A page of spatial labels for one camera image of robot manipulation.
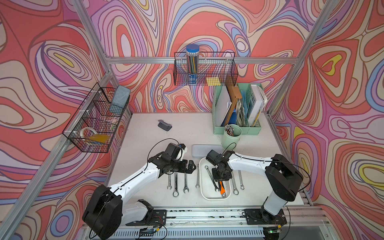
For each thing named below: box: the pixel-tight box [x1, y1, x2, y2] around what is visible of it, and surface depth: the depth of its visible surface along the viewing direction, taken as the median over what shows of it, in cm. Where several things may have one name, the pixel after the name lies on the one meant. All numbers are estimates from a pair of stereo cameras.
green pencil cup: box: [221, 124, 243, 150], surface depth 91 cm
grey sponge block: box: [110, 85, 131, 115], surface depth 82 cm
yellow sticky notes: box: [206, 76, 221, 87], surface depth 92 cm
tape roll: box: [80, 127, 98, 139], surface depth 68 cm
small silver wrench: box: [167, 174, 172, 190], surface depth 86 cm
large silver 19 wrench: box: [231, 171, 239, 196], surface depth 84 cm
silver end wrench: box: [183, 173, 190, 194], surface depth 86 cm
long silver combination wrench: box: [172, 174, 179, 198], surface depth 84 cm
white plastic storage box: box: [199, 157, 232, 201], surface depth 85 cm
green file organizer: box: [212, 83, 265, 135], surface depth 101 cm
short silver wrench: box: [238, 170, 245, 190], surface depth 86 cm
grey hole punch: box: [157, 119, 173, 132], surface depth 112 cm
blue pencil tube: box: [186, 44, 200, 86], surface depth 77 cm
